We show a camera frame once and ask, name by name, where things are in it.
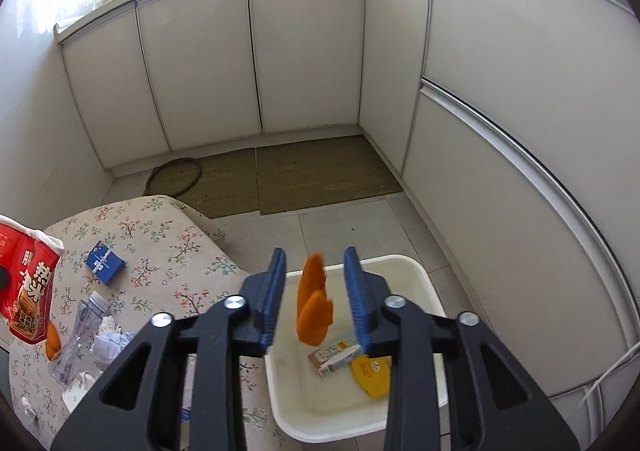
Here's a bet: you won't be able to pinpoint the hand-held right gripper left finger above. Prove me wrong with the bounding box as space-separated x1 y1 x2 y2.
50 247 287 451

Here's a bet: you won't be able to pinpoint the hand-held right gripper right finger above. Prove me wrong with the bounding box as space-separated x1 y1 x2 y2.
344 246 583 451

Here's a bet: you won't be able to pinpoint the orange peel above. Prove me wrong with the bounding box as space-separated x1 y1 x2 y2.
296 252 335 347
45 321 63 362

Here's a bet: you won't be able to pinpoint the white plastic tub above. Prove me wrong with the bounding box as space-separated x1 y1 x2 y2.
264 255 448 443

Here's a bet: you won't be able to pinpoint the white tissue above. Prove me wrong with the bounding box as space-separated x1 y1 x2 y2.
92 317 137 374

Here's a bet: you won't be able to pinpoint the red snack bag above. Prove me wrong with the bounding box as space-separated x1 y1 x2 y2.
0 214 65 345

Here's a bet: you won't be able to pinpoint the small grey carton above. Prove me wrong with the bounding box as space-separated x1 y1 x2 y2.
306 340 362 378

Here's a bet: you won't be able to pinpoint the yellow packet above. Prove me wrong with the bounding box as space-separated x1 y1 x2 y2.
349 355 392 399

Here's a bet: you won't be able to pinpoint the floral tablecloth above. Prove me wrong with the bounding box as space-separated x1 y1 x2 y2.
7 195 281 451

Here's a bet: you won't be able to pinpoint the brown woven floor mat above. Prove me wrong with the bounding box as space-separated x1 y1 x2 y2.
255 134 404 216
144 148 261 219

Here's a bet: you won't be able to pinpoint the dark thin hoop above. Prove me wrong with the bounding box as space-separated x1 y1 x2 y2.
149 158 202 196

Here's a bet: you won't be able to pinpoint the small blue box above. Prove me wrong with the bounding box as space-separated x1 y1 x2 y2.
84 241 127 287

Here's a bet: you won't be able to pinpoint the crushed clear plastic bottle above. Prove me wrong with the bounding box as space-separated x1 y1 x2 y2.
47 291 112 387

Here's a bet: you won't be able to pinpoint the white kitchen cabinets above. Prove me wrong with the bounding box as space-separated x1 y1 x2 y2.
54 0 640 399

